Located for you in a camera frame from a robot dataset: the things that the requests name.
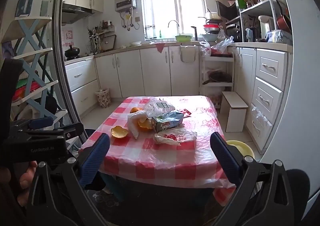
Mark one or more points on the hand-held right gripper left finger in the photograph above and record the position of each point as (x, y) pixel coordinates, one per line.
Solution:
(96, 158)

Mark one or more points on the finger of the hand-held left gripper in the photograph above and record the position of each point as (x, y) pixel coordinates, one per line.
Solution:
(58, 131)
(40, 123)

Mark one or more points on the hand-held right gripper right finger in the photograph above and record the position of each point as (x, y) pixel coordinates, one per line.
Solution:
(225, 156)

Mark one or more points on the yellow plastic basin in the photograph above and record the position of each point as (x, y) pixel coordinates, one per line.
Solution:
(240, 148)

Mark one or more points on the bowl-shaped orange peel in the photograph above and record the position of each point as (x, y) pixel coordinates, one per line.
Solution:
(119, 132)

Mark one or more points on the red print plastic bag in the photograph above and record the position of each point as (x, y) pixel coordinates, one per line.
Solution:
(175, 137)

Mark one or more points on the small red wrapper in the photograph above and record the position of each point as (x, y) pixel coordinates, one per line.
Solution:
(186, 112)

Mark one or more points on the whole orange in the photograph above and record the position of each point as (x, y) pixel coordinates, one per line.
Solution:
(136, 110)

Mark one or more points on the blue green milk carton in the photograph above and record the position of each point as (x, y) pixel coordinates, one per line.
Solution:
(167, 122)

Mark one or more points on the clear plastic bottle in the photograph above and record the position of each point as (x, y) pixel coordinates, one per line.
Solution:
(160, 105)

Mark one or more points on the person's left hand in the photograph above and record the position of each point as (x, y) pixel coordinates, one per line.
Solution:
(26, 173)

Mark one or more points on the black hat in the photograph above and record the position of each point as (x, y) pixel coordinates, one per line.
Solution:
(50, 104)

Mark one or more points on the white wooden stool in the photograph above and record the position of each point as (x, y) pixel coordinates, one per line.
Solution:
(235, 106)

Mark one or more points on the red checked plastic tablecloth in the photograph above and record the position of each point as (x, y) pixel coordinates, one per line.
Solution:
(150, 157)

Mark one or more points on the floral waste basket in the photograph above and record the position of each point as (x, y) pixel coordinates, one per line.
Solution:
(103, 98)

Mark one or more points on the blue white folding chair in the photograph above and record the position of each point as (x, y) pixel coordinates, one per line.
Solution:
(32, 53)

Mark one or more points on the black cooking pot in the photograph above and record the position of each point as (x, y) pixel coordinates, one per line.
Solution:
(72, 53)

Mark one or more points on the black frying pan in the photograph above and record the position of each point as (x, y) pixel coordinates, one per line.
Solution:
(220, 77)

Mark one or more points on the white base cabinets with drawers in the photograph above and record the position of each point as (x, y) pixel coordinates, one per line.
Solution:
(268, 86)

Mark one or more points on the white base cabinets with doors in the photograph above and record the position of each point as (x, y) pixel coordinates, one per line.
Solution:
(130, 71)

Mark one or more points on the white trolley shelf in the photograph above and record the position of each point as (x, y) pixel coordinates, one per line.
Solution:
(217, 59)

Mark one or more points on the red white plastic bag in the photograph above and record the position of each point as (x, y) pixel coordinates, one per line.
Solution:
(205, 49)

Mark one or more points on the white hanging door bin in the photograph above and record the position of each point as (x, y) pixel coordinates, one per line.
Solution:
(188, 52)

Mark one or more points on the clear crumpled plastic bag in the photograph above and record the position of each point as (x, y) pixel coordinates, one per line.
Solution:
(222, 44)

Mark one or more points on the range hood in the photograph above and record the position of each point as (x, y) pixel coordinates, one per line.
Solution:
(75, 13)

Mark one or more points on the white shallow bowl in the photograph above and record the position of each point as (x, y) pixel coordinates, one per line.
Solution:
(136, 43)

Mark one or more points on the pale blue basin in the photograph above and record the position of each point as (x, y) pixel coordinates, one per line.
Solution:
(210, 37)

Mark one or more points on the white refrigerator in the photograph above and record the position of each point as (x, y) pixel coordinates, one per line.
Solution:
(305, 66)

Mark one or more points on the steel jug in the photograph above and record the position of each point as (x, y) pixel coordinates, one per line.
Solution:
(250, 34)

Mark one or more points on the black countertop oven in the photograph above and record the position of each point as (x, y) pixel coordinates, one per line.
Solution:
(233, 32)

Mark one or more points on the green basin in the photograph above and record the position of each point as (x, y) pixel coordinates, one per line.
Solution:
(183, 38)

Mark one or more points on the black tap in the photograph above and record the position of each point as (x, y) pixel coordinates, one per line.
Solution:
(195, 33)

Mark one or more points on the pink hanging cloth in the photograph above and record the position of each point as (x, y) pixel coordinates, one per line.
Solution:
(160, 47)

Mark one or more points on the blue wrapped packet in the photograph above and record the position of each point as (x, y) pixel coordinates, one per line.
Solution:
(276, 36)

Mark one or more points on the red basin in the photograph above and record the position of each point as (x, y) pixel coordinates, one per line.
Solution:
(211, 26)

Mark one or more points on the white electric kettle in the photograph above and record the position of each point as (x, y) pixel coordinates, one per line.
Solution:
(264, 26)

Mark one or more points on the white enamel pot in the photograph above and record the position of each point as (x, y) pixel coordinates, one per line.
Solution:
(212, 15)

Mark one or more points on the curved steel faucet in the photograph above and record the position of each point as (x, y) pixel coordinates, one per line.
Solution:
(169, 23)

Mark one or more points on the black microwave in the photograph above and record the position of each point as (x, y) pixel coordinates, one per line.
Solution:
(226, 10)

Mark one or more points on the red saucepan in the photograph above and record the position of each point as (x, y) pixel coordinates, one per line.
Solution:
(283, 22)

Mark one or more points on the white metal rack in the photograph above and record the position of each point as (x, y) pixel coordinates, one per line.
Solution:
(257, 6)

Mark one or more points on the green bag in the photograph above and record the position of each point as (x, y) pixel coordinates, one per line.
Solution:
(241, 1)

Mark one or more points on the kitchen window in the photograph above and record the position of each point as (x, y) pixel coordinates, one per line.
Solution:
(172, 3)

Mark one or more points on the grey sliding door frame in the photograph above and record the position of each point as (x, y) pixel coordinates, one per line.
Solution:
(61, 41)

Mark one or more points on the pink wall stickers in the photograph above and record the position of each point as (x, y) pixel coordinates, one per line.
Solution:
(68, 38)

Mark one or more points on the wall utensil rack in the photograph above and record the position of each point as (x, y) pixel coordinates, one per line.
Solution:
(101, 39)

